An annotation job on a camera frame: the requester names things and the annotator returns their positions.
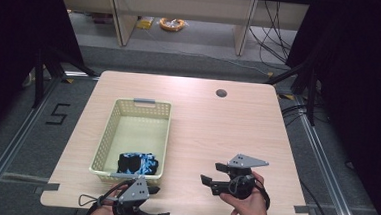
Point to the yellow packet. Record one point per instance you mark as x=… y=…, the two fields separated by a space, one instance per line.
x=145 y=23

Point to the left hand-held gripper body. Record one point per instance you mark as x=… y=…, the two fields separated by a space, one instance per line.
x=134 y=192

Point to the black curtain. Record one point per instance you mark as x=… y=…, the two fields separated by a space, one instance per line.
x=359 y=98
x=12 y=43

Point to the black metal stand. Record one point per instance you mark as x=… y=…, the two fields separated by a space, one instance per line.
x=311 y=95
x=40 y=78

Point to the aluminium floor rail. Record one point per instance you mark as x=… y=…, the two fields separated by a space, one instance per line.
x=328 y=176
x=12 y=146

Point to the beige desk with panel legs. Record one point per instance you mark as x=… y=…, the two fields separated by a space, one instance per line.
x=184 y=7

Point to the black fingerless glove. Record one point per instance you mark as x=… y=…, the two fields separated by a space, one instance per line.
x=124 y=165

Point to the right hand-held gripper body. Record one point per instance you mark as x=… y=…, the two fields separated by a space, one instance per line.
x=241 y=177

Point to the grey round table grommet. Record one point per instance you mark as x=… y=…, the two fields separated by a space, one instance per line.
x=221 y=93

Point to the blue patterned fingerless glove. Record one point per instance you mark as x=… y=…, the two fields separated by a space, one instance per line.
x=147 y=165

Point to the grey tape strip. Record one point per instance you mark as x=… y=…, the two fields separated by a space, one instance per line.
x=49 y=187
x=302 y=209

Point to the cream plastic perforated basket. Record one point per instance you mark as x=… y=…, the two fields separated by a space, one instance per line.
x=137 y=131

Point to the person's right hand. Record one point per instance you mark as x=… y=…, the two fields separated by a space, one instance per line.
x=249 y=211

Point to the person's left hand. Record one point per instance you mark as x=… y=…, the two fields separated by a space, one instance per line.
x=105 y=212

